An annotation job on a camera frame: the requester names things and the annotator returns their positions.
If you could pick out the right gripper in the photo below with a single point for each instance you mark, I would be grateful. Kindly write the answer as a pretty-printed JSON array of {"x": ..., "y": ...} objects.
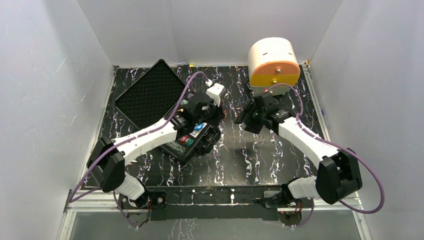
[{"x": 247, "y": 109}]

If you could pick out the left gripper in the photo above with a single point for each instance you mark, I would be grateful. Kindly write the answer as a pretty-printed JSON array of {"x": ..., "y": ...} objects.
[{"x": 216, "y": 108}]

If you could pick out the black poker set case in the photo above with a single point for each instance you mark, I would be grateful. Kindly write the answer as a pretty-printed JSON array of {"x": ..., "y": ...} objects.
[{"x": 154, "y": 96}]

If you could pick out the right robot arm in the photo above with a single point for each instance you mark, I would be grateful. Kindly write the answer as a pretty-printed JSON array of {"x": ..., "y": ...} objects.
[{"x": 338, "y": 173}]

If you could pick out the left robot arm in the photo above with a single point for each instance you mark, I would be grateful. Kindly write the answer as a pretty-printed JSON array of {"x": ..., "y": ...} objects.
[{"x": 108, "y": 163}]

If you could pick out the white round drawer cabinet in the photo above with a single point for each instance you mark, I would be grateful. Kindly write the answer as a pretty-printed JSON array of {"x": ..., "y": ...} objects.
[{"x": 272, "y": 61}]

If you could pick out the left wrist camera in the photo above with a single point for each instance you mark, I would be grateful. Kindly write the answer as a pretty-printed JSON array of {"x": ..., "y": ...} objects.
[{"x": 215, "y": 91}]

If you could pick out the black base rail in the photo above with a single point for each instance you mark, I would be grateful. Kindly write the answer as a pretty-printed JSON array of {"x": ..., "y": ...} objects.
[{"x": 207, "y": 202}]

